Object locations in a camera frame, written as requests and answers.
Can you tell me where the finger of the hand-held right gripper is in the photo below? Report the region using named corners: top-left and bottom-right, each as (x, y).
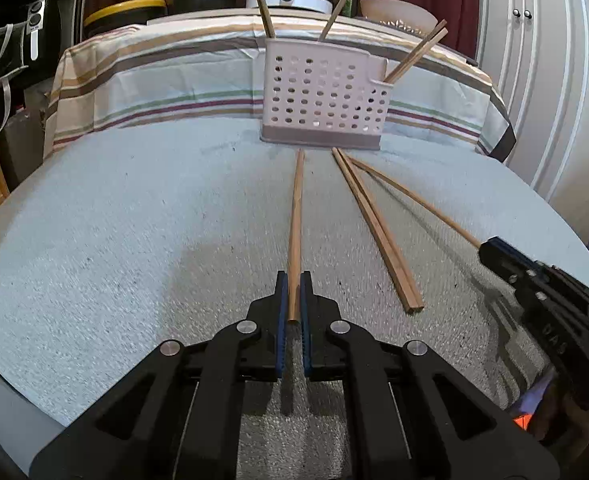
top-left (489, 236), bottom-right (557, 273)
top-left (478, 242), bottom-right (537, 292)

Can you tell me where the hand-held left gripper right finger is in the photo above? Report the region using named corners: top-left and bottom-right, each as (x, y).
top-left (299, 270), bottom-right (560, 480)

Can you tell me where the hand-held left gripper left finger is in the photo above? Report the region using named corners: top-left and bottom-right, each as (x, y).
top-left (28, 270), bottom-right (290, 480)

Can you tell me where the pair of wooden chopsticks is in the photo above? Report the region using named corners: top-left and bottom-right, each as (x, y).
top-left (337, 147), bottom-right (425, 309)

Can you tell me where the white perforated utensil basket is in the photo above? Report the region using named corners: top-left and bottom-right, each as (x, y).
top-left (259, 37), bottom-right (395, 152)

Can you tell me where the person's right hand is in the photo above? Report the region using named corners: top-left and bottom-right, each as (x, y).
top-left (529, 392), bottom-right (589, 446)

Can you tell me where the white wardrobe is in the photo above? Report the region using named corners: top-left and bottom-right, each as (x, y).
top-left (474, 0), bottom-right (589, 233)

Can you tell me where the striped tablecloth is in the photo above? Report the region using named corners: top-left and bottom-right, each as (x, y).
top-left (42, 9), bottom-right (517, 162)

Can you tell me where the white bowl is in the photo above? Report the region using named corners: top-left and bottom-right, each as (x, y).
top-left (359, 0), bottom-right (439, 32)

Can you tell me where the flat black yellow-rimmed pan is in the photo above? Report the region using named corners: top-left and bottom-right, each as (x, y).
top-left (83, 0), bottom-right (168, 39)

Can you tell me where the black silver air fryer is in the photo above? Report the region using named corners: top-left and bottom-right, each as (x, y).
top-left (24, 0), bottom-right (64, 70)

